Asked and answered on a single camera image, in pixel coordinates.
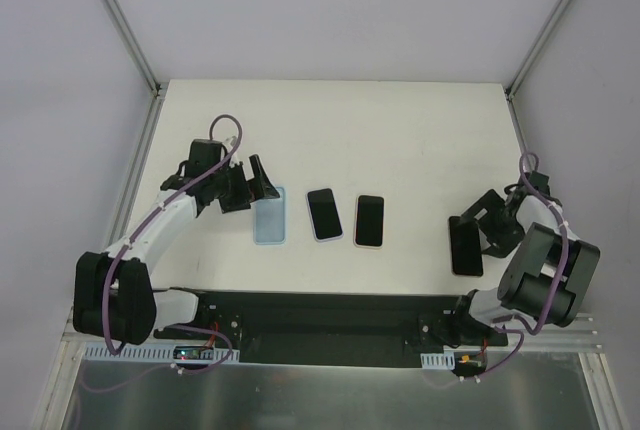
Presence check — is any light blue phone case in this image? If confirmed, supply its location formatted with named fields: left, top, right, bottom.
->
left=253, top=187, right=287, bottom=245

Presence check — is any beige clear phone case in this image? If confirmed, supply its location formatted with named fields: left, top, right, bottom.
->
left=352, top=193, right=386, bottom=250

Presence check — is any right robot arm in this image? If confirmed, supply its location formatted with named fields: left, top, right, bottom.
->
left=430, top=171, right=601, bottom=347

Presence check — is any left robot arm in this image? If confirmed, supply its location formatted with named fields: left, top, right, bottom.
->
left=72, top=139, right=280, bottom=345

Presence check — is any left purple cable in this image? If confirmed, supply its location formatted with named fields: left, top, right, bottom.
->
left=99, top=113, right=246, bottom=376

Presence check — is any right white cable duct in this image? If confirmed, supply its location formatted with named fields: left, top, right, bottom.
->
left=420, top=350, right=486, bottom=371

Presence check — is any white cable duct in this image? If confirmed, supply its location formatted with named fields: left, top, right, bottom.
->
left=420, top=350, right=486, bottom=371
left=83, top=343, right=240, bottom=365

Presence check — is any aluminium rail right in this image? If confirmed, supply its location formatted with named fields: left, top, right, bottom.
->
left=504, top=314, right=603, bottom=353

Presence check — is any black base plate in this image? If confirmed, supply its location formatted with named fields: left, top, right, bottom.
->
left=152, top=287, right=511, bottom=366

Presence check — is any left white cable duct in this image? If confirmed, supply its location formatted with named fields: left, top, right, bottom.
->
left=83, top=343, right=240, bottom=365

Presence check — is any left aluminium frame post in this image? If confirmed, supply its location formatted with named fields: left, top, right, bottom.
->
left=100, top=0, right=162, bottom=97

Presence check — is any aluminium frame post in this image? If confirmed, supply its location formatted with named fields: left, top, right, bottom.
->
left=100, top=0, right=162, bottom=97
left=505, top=0, right=575, bottom=102

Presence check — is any right aluminium frame post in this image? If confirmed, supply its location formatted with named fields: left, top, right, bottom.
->
left=505, top=0, right=575, bottom=102

